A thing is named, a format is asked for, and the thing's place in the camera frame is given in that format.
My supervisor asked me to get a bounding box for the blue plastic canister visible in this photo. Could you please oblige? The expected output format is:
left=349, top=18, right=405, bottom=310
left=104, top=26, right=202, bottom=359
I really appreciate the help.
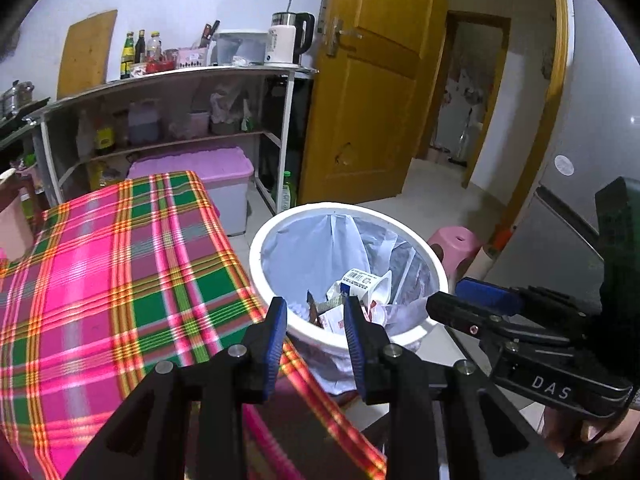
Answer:
left=127, top=100, right=162, bottom=143

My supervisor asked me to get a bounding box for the green glass bottle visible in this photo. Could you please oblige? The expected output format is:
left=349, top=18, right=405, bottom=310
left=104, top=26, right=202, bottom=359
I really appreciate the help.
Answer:
left=120, top=31, right=136, bottom=80

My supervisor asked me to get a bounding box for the yellow-label bottle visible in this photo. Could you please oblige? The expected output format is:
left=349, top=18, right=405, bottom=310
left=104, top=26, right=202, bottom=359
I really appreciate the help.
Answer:
left=94, top=115, right=116, bottom=155

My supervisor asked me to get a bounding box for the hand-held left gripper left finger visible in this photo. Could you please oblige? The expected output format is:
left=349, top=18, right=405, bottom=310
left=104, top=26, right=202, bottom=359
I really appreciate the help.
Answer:
left=65, top=296, right=288, bottom=480

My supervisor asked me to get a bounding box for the white yogurt cup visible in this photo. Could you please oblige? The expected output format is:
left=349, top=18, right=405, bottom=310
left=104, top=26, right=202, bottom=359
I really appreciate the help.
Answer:
left=327, top=268, right=393, bottom=311

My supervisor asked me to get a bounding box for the white round waste bin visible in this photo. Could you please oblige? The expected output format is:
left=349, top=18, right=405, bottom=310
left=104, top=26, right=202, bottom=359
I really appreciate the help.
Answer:
left=248, top=202, right=449, bottom=396

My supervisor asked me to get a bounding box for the pink green plaid tablecloth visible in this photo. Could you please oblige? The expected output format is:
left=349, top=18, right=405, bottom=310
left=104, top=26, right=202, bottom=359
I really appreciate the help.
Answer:
left=0, top=171, right=388, bottom=480

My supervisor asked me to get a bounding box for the metal shelf unit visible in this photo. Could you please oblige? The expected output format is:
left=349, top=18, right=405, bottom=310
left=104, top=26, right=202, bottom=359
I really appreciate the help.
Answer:
left=25, top=64, right=318, bottom=216

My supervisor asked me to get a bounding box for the pink knife holder box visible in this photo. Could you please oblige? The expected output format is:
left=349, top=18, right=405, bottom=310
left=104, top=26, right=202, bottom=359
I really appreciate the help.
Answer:
left=177, top=47, right=208, bottom=69

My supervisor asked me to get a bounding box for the clear plastic container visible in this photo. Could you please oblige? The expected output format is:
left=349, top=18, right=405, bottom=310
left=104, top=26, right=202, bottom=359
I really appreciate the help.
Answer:
left=212, top=30, right=271, bottom=67

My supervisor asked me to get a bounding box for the green soda bottle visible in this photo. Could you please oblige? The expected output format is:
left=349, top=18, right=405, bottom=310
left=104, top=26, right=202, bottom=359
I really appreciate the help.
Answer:
left=279, top=170, right=297, bottom=212

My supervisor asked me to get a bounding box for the black-handled kitchen knife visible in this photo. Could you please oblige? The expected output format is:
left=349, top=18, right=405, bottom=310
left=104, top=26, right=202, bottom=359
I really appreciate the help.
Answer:
left=200, top=20, right=221, bottom=50

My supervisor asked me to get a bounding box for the pink plastic stool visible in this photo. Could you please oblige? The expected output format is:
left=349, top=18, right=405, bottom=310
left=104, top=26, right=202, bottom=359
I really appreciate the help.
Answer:
left=426, top=226, right=483, bottom=283

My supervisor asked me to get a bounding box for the red milk carton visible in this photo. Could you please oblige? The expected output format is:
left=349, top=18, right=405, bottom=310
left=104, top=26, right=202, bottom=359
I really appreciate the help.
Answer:
left=320, top=306, right=371, bottom=334

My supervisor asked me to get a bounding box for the pink jug with brown lid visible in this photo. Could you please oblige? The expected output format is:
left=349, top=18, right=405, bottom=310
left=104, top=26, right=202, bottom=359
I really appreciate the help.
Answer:
left=0, top=167, right=38, bottom=261

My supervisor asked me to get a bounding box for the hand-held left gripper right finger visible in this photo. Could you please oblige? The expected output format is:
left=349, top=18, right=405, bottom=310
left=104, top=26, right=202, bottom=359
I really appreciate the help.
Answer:
left=342, top=295, right=576, bottom=480

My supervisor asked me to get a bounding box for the yellow wooden door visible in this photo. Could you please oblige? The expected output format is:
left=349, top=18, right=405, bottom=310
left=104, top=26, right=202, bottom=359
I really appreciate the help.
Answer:
left=297, top=0, right=453, bottom=204

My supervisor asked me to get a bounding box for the pink translucent food container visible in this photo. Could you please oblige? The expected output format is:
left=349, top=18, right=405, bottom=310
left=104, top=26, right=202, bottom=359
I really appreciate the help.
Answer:
left=167, top=110, right=210, bottom=137

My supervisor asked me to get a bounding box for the wooden cutting board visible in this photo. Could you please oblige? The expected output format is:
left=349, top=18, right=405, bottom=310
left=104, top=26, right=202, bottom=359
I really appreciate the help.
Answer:
left=56, top=9, right=118, bottom=100

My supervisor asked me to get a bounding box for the white electric kettle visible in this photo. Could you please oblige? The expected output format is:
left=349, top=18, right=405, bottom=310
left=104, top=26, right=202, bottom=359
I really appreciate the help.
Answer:
left=264, top=11, right=316, bottom=66

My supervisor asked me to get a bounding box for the steel pot with lid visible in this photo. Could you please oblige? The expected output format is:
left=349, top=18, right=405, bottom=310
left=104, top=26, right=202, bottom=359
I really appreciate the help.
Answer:
left=0, top=80, right=35, bottom=116

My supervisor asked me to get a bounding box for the grey refrigerator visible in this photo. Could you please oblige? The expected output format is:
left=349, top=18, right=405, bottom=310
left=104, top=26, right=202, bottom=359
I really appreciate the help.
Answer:
left=480, top=0, right=640, bottom=301

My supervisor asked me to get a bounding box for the translucent plastic bin liner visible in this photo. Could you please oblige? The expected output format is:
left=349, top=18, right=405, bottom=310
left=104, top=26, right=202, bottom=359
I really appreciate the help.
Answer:
left=262, top=212, right=433, bottom=396

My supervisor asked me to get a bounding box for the white plastic bag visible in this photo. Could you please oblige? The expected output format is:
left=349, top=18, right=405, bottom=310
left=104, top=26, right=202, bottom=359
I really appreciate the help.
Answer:
left=209, top=87, right=253, bottom=133

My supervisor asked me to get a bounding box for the pink lidded storage box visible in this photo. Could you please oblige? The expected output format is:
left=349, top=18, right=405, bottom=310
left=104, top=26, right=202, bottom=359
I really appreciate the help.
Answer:
left=127, top=146, right=254, bottom=237

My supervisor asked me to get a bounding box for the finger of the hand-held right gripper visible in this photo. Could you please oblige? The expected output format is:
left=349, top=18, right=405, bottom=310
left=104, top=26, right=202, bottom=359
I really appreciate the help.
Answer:
left=426, top=292, right=532, bottom=347
left=455, top=276, right=592, bottom=322

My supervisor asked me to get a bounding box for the person's right hand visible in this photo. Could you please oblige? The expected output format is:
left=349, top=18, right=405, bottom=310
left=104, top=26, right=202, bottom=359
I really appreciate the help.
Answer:
left=542, top=395, right=636, bottom=476

